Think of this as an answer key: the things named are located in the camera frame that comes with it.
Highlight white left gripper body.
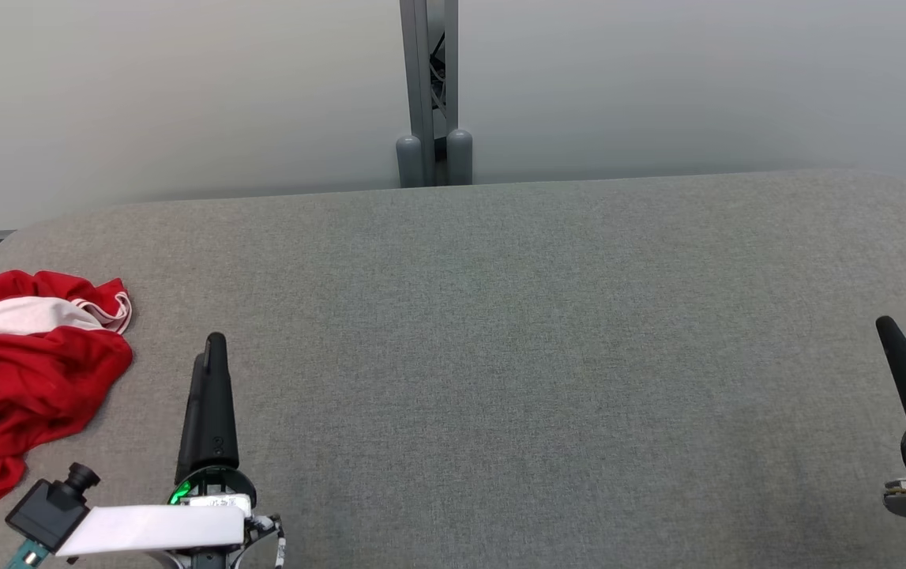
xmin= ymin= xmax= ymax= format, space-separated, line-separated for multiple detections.
xmin=58 ymin=466 xmax=286 ymax=569

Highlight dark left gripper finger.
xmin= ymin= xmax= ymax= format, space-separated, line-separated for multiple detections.
xmin=184 ymin=332 xmax=240 ymax=473
xmin=175 ymin=352 xmax=207 ymax=475

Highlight red shorts with white stripe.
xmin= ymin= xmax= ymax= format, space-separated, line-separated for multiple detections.
xmin=0 ymin=324 xmax=134 ymax=537

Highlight braided left gripper cable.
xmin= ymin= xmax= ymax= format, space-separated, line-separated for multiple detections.
xmin=251 ymin=514 xmax=288 ymax=569

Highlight teal camera cable connector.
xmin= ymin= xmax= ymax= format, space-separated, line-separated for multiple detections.
xmin=4 ymin=540 xmax=52 ymax=569

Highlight grey metal post with cables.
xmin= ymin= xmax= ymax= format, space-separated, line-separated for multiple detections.
xmin=395 ymin=0 xmax=475 ymax=189

